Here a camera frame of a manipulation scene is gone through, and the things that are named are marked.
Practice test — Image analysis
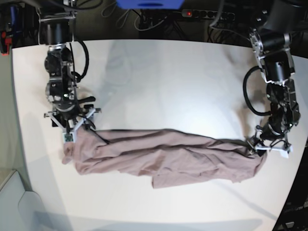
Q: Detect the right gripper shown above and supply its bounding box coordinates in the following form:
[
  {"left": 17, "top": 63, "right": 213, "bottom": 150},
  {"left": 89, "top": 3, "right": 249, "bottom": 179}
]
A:
[{"left": 44, "top": 102, "right": 101, "bottom": 137}]

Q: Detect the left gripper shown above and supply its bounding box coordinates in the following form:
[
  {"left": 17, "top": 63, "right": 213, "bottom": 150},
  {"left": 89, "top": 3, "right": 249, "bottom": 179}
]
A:
[{"left": 247, "top": 121, "right": 293, "bottom": 156}]

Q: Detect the mauve t-shirt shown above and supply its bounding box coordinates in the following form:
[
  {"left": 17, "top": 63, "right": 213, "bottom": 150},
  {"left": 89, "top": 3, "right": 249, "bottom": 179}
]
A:
[{"left": 62, "top": 128, "right": 267, "bottom": 189}]

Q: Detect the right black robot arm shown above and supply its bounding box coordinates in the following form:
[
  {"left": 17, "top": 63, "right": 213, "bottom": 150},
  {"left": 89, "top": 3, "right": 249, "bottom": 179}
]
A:
[{"left": 35, "top": 0, "right": 103, "bottom": 142}]

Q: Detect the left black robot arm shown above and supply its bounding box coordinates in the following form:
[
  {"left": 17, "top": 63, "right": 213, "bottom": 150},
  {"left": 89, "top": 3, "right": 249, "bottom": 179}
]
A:
[{"left": 243, "top": 0, "right": 308, "bottom": 156}]

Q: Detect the red black clamp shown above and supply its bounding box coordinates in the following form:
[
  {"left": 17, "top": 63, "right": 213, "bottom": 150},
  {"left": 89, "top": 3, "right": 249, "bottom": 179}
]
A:
[{"left": 0, "top": 30, "right": 13, "bottom": 56}]

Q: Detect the blue box overhead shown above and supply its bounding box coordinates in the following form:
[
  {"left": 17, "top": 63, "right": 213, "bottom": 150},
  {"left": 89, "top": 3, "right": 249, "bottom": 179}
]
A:
[{"left": 116, "top": 0, "right": 184, "bottom": 10}]

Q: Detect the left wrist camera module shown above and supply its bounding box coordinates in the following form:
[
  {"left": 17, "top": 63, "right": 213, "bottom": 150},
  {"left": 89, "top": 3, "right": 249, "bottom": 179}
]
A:
[{"left": 280, "top": 146, "right": 293, "bottom": 159}]

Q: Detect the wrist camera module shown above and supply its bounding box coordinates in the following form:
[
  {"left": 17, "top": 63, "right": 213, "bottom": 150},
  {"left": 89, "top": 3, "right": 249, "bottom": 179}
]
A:
[
  {"left": 280, "top": 146, "right": 293, "bottom": 159},
  {"left": 62, "top": 132, "right": 76, "bottom": 143}
]

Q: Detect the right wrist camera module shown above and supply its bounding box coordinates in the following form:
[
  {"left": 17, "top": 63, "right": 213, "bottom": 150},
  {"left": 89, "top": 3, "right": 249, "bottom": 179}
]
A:
[{"left": 62, "top": 132, "right": 76, "bottom": 143}]

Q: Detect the white power strip red switch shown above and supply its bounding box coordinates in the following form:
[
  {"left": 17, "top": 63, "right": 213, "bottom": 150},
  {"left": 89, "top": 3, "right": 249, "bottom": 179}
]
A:
[{"left": 181, "top": 9, "right": 235, "bottom": 22}]

